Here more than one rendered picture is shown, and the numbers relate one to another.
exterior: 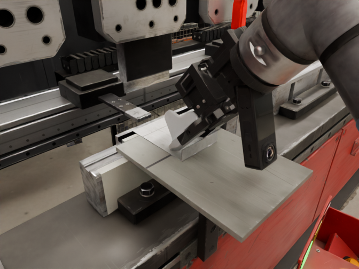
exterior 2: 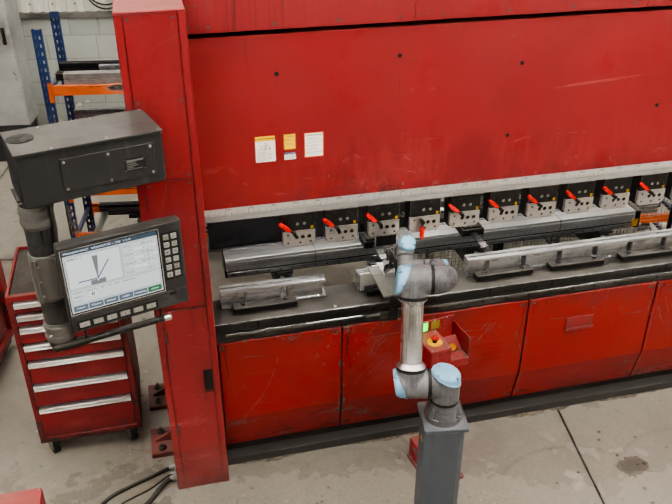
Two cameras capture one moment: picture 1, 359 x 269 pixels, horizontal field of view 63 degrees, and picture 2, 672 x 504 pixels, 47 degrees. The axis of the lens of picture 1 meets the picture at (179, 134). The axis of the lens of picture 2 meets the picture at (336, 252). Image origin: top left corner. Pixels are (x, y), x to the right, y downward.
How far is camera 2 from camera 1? 3.24 m
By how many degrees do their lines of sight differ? 26
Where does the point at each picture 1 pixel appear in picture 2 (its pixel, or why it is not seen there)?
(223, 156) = not seen: hidden behind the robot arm
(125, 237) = (362, 298)
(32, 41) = (349, 236)
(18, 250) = (329, 291)
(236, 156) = not seen: hidden behind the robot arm
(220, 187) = (389, 286)
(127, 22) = (376, 232)
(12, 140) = (334, 254)
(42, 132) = (346, 253)
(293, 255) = (511, 405)
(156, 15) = (386, 230)
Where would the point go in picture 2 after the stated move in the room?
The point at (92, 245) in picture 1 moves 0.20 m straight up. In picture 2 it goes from (351, 297) to (351, 261)
